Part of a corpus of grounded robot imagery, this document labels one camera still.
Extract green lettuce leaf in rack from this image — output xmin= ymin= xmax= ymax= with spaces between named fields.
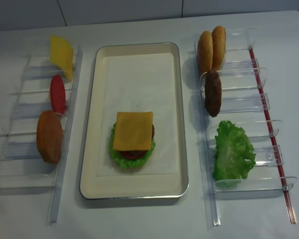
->
xmin=213 ymin=120 xmax=256 ymax=181

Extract clear acrylic left rack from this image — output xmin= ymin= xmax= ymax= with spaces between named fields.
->
xmin=0 ymin=41 xmax=83 ymax=225

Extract green lettuce under burger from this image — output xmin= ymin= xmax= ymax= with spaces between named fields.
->
xmin=108 ymin=124 xmax=156 ymax=169

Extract brown bun in left rack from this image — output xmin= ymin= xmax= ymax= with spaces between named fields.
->
xmin=36 ymin=111 xmax=63 ymax=164

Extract cream rectangular metal tray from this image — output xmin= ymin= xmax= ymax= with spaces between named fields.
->
xmin=79 ymin=42 xmax=189 ymax=200

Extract red tomato slice in rack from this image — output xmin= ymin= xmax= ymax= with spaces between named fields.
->
xmin=49 ymin=74 xmax=66 ymax=115

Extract brown patty in burger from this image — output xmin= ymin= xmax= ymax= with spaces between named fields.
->
xmin=127 ymin=125 xmax=155 ymax=155

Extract sesame top burger bun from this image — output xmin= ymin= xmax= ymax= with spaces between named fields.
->
xmin=197 ymin=30 xmax=213 ymax=75

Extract orange cheese slice on burger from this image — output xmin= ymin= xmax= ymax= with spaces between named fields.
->
xmin=113 ymin=112 xmax=153 ymax=151

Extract yellow cheese slice in rack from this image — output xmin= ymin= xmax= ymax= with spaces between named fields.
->
xmin=50 ymin=35 xmax=74 ymax=81

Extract tan burger bun in rack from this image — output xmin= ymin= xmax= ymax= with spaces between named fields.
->
xmin=211 ymin=25 xmax=226 ymax=70

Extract red tomato slice in burger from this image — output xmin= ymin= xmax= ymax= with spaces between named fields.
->
xmin=120 ymin=151 xmax=147 ymax=160

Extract white paper tray liner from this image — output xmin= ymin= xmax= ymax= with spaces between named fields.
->
xmin=97 ymin=54 xmax=179 ymax=176

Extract brown meat patty in rack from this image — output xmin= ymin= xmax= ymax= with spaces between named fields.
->
xmin=205 ymin=69 xmax=222 ymax=117

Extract clear acrylic right rack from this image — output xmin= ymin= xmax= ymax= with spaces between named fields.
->
xmin=186 ymin=28 xmax=298 ymax=227

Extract clear acrylic rack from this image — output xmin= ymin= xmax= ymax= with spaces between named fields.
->
xmin=0 ymin=41 xmax=83 ymax=225
xmin=186 ymin=28 xmax=298 ymax=227

